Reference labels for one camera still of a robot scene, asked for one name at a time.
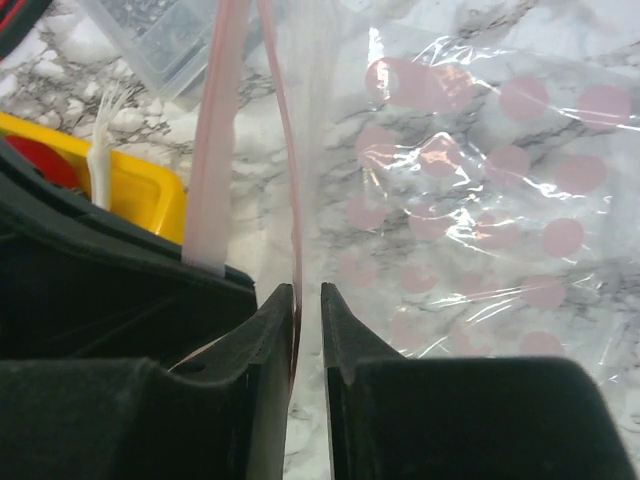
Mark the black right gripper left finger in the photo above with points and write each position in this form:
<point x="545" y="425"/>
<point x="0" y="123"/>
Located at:
<point x="220" y="415"/>

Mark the clear pink dotted zip bag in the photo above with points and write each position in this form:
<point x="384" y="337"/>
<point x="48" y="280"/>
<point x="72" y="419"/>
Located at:
<point x="468" y="198"/>

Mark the red black utility knife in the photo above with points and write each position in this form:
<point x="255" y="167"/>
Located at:
<point x="16" y="21"/>

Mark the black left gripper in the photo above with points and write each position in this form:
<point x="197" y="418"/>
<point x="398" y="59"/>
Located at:
<point x="79" y="282"/>

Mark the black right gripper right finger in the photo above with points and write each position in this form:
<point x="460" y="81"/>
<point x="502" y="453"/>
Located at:
<point x="390" y="417"/>

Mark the yellow plastic tray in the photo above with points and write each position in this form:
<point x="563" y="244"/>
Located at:
<point x="147" y="195"/>

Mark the red tomato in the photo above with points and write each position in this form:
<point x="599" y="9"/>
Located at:
<point x="51" y="165"/>

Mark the clear plastic screw box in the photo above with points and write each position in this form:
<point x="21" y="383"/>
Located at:
<point x="165" y="42"/>

